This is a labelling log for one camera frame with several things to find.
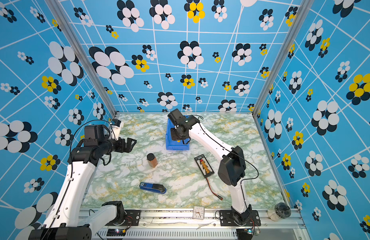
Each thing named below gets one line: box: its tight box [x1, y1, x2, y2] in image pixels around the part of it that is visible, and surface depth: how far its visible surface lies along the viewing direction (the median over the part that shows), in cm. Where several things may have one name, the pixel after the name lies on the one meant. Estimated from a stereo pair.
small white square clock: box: [193, 206, 205, 220], surface depth 75 cm
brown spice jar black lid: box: [146, 153, 158, 168], surface depth 88 cm
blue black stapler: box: [139, 182, 167, 195], surface depth 83 cm
